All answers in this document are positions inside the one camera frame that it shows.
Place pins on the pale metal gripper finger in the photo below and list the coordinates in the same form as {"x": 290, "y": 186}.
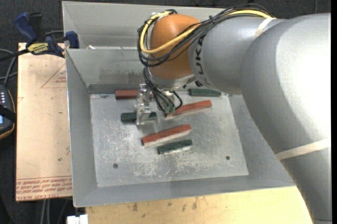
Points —
{"x": 140, "y": 116}
{"x": 144, "y": 93}

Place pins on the grey metal bin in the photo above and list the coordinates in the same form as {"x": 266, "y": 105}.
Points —
{"x": 118, "y": 159}

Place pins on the red-brown flat block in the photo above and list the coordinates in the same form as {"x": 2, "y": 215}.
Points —
{"x": 166, "y": 135}
{"x": 126, "y": 94}
{"x": 194, "y": 108}

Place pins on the dark green flat block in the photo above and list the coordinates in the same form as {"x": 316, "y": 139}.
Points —
{"x": 175, "y": 146}
{"x": 127, "y": 117}
{"x": 204, "y": 92}

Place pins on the brown cardboard board, red print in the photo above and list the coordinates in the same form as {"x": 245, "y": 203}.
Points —
{"x": 42, "y": 125}

